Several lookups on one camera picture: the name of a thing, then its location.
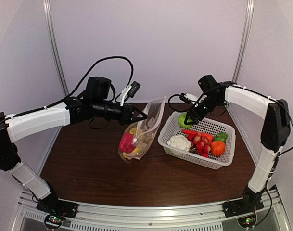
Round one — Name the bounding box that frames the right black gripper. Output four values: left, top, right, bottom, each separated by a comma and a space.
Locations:
185, 95, 223, 124

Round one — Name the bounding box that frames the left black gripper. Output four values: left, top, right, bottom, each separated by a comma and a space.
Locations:
92, 99, 147, 125

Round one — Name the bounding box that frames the green apple toy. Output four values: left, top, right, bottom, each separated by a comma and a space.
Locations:
178, 113, 192, 129

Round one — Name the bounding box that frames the orange carrot toy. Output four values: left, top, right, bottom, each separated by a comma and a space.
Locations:
182, 129, 214, 141

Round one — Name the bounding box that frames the yellow lemon toy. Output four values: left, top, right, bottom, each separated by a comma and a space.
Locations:
129, 127, 137, 135

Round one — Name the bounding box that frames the clear dotted zip bag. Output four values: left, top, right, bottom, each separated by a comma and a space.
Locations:
118, 96, 166, 163

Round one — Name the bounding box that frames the white cauliflower toy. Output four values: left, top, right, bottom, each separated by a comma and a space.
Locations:
166, 135, 191, 152

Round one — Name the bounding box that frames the red bell pepper toy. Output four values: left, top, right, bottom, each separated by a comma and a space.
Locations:
119, 132, 136, 154

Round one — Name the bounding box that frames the green leafy vegetable toy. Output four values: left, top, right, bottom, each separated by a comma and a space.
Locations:
213, 132, 229, 143

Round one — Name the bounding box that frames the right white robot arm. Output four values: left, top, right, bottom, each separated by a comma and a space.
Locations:
179, 75, 292, 213

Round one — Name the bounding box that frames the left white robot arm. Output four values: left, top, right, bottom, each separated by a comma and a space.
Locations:
0, 77, 147, 214

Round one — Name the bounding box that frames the white plastic basket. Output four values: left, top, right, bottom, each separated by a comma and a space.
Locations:
158, 112, 236, 170

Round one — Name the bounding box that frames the red lychee bunch toy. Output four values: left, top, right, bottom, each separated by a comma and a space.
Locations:
187, 134, 212, 158

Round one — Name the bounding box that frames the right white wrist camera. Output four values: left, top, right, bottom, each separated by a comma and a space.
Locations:
179, 93, 198, 104

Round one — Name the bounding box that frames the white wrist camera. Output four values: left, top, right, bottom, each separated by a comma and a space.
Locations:
179, 93, 198, 104
119, 81, 141, 106

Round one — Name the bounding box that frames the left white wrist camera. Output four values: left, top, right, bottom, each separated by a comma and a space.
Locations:
119, 81, 141, 106

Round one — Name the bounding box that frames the right black cable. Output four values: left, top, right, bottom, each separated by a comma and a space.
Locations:
167, 92, 228, 118

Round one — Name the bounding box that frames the black cable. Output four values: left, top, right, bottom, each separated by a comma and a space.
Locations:
167, 92, 228, 118
0, 56, 135, 133

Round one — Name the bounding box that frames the left black cable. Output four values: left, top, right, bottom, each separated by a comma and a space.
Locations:
0, 56, 135, 133

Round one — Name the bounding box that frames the right aluminium frame post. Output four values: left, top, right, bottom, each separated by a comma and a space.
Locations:
232, 0, 255, 83

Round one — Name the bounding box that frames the aluminium frame post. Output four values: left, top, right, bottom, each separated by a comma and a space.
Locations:
42, 0, 74, 108
232, 0, 255, 83

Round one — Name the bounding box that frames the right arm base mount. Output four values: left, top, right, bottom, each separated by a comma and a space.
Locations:
222, 199, 264, 229

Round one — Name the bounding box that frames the curved aluminium front rail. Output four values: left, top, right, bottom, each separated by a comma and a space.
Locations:
15, 185, 290, 231

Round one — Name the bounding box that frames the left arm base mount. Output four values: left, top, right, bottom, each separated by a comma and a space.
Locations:
36, 199, 78, 230

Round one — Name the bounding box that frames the left aluminium frame post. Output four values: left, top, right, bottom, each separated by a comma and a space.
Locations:
42, 0, 74, 108

